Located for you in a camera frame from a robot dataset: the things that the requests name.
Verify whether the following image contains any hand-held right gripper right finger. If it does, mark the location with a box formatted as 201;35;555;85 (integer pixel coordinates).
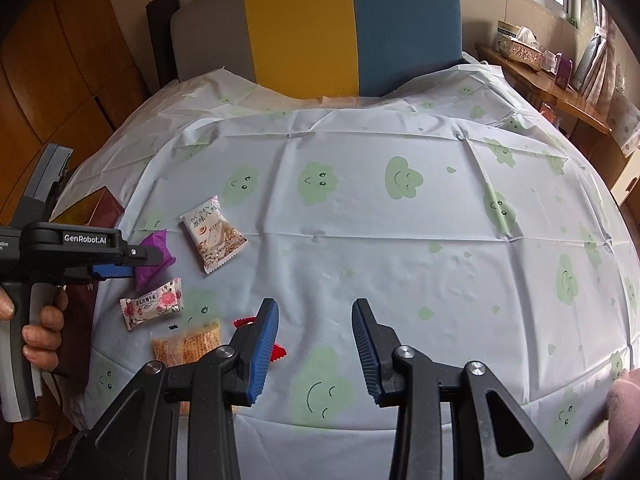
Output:
351;298;573;480

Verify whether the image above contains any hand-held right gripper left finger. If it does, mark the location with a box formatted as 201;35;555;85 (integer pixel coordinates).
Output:
75;298;281;480

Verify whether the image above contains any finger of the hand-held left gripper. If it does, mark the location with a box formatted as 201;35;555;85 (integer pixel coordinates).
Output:
89;261;137;281
123;244;165;266

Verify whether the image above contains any small red candy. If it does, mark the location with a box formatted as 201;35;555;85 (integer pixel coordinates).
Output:
234;315;290;362

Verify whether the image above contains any purple snack packet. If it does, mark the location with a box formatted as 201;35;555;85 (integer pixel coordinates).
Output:
134;229;177;291

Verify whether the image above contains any gold tin box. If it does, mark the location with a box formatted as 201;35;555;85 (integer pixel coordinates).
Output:
50;187;125;361

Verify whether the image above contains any pink flower snack packet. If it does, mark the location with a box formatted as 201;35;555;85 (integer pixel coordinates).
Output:
119;277;185;332

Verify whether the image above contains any white bean snack packet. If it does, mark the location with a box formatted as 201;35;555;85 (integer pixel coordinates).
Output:
180;195;249;275

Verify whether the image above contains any clear cracker packet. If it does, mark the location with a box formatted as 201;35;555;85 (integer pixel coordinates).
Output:
151;319;222;368

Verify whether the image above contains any person's left hand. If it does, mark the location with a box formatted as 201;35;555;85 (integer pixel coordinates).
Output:
21;284;69;375

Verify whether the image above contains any wooden wardrobe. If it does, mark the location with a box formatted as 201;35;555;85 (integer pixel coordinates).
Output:
0;0;151;221

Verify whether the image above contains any pink fleece clothing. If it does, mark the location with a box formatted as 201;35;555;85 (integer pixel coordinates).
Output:
606;369;640;461

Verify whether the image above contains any grey yellow blue headboard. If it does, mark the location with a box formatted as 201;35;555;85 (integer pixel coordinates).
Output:
170;0;463;98

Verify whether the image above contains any wooden cabinet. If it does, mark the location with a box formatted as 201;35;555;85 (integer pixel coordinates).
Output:
590;150;640;206

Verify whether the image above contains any wooden desk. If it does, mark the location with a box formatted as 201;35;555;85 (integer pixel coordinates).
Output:
475;42;613;136

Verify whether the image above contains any patterned tissue box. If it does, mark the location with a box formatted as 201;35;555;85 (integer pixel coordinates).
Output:
502;27;546;68

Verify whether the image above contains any purple box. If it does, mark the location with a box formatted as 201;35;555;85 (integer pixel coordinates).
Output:
555;55;575;88

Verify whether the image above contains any floral cabinet cover cloth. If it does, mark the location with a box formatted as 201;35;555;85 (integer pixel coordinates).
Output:
607;92;640;156

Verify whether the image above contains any small white green box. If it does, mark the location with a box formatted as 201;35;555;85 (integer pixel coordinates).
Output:
495;20;526;43

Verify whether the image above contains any hanging floral curtain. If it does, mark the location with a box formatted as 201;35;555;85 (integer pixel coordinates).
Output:
575;0;626;106

